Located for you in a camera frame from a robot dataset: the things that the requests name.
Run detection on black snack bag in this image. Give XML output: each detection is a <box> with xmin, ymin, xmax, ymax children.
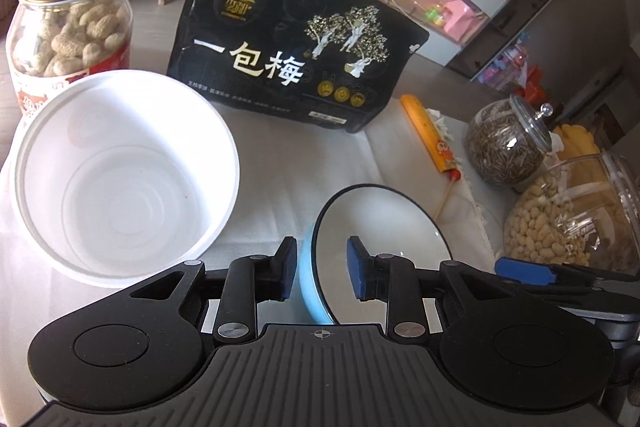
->
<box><xmin>166</xmin><ymin>0</ymin><xmax>431</xmax><ymax>135</ymax></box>

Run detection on peanut jar with gold lid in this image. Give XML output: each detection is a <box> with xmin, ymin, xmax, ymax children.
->
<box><xmin>6</xmin><ymin>0</ymin><xmax>135</xmax><ymax>126</ymax></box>

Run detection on colourful toy pile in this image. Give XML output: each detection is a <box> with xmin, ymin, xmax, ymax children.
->
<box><xmin>477</xmin><ymin>33</ymin><xmax>548</xmax><ymax>95</ymax></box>

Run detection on glass jar of white kernels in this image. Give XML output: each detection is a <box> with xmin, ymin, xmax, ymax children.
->
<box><xmin>502</xmin><ymin>151</ymin><xmax>640</xmax><ymax>275</ymax></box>

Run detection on pink box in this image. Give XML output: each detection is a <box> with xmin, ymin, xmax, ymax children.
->
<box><xmin>439</xmin><ymin>0</ymin><xmax>484</xmax><ymax>42</ymax></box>

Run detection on blue plate with black rim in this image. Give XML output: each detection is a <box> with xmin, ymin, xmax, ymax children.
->
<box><xmin>298</xmin><ymin>183</ymin><xmax>450</xmax><ymax>326</ymax></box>

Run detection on orange paper packet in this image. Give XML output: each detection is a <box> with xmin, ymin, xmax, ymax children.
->
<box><xmin>400</xmin><ymin>94</ymin><xmax>462</xmax><ymax>182</ymax></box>

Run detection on white tablecloth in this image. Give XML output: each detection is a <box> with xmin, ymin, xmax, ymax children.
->
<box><xmin>0</xmin><ymin>104</ymin><xmax>501</xmax><ymax>303</ymax></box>

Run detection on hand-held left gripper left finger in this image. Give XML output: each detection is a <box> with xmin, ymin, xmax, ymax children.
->
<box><xmin>130</xmin><ymin>236</ymin><xmax>299</xmax><ymax>343</ymax></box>

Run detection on thin wooden stick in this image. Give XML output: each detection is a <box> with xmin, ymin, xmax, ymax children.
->
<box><xmin>434</xmin><ymin>179</ymin><xmax>458</xmax><ymax>220</ymax></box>

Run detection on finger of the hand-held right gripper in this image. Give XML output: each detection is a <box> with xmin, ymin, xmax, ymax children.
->
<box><xmin>494</xmin><ymin>257</ymin><xmax>640</xmax><ymax>309</ymax></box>

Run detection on white plastic bowl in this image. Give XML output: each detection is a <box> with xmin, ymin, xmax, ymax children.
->
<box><xmin>9</xmin><ymin>69</ymin><xmax>241</xmax><ymax>289</ymax></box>

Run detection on yellow bananas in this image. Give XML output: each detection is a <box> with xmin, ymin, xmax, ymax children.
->
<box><xmin>554</xmin><ymin>122</ymin><xmax>602</xmax><ymax>160</ymax></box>

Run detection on glass jar of sunflower seeds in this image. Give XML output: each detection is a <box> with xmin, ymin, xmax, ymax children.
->
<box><xmin>464</xmin><ymin>99</ymin><xmax>557</xmax><ymax>188</ymax></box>

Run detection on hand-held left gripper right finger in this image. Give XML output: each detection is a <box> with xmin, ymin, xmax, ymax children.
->
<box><xmin>346</xmin><ymin>235</ymin><xmax>516</xmax><ymax>341</ymax></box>

